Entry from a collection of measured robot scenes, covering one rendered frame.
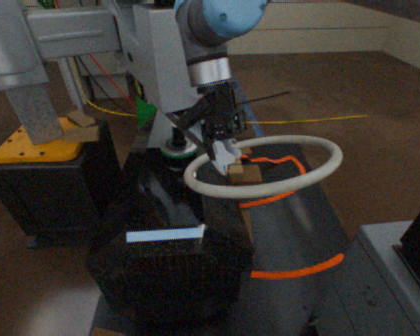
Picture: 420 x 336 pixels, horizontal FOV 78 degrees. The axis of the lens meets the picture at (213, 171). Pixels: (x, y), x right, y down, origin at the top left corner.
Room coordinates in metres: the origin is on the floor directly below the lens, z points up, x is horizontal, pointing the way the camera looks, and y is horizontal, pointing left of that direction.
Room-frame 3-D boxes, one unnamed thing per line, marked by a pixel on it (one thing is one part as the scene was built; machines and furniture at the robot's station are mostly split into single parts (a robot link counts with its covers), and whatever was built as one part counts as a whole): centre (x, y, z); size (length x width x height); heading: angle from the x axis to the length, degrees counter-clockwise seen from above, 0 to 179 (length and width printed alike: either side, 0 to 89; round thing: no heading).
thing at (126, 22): (1.58, 0.39, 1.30); 0.74 x 0.23 x 0.49; 31
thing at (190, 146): (1.24, 0.20, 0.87); 0.21 x 0.21 x 0.01
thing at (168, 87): (1.31, 0.24, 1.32); 0.36 x 0.22 x 0.45; 31
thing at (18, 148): (1.49, 1.10, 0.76); 0.49 x 0.49 x 0.05; 3
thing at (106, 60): (4.38, 1.64, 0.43); 1.30 x 0.62 x 0.86; 6
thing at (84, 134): (1.45, 0.85, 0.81); 0.20 x 0.10 x 0.05; 101
